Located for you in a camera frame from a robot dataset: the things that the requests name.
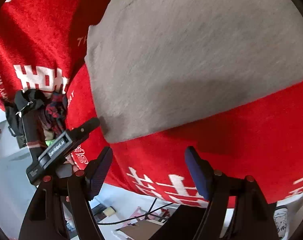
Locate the white printed mug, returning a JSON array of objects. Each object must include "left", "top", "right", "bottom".
[{"left": 273, "top": 205, "right": 289, "bottom": 240}]

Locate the dark plaid clothes pile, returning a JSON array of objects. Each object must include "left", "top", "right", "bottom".
[{"left": 40, "top": 92, "right": 68, "bottom": 140}]

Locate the cardboard box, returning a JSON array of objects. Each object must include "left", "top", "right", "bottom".
[{"left": 114, "top": 219, "right": 164, "bottom": 240}]

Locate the black cable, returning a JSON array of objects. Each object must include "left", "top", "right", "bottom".
[{"left": 96, "top": 197, "right": 175, "bottom": 226}]

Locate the red blanket with white print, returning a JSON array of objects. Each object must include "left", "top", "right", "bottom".
[{"left": 0, "top": 0, "right": 303, "bottom": 206}]

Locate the grey knit sweater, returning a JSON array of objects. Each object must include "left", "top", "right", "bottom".
[{"left": 85, "top": 0, "right": 303, "bottom": 143}]

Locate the black jacket with zipper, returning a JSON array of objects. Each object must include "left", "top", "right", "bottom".
[{"left": 5, "top": 89, "right": 47, "bottom": 153}]

